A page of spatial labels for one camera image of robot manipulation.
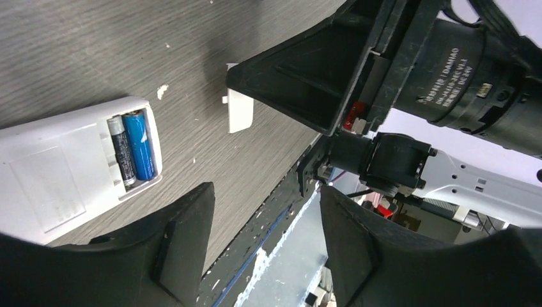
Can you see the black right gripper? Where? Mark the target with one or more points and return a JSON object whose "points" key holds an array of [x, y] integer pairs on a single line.
{"points": [[363, 52]]}

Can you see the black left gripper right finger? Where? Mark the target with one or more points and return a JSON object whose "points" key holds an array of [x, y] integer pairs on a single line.
{"points": [[375, 262]]}

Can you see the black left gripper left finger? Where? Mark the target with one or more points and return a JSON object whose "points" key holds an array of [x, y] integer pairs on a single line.
{"points": [[157, 260]]}

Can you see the white battery cover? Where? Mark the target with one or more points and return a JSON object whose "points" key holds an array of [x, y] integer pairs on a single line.
{"points": [[240, 110]]}

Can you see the blue battery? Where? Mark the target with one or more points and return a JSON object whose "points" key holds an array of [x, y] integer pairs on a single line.
{"points": [[135, 126]]}

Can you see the black battery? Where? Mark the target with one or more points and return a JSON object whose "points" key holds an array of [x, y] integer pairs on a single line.
{"points": [[122, 150]]}

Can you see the white remote control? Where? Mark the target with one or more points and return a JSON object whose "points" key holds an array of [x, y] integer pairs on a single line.
{"points": [[60, 172]]}

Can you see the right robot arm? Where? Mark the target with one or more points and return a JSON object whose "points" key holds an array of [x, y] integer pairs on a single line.
{"points": [[482, 79]]}

